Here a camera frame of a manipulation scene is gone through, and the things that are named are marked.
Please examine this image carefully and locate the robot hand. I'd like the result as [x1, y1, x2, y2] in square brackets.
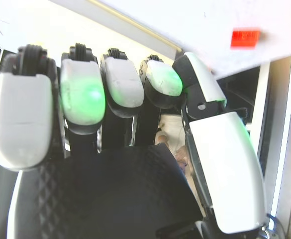
[0, 43, 270, 239]

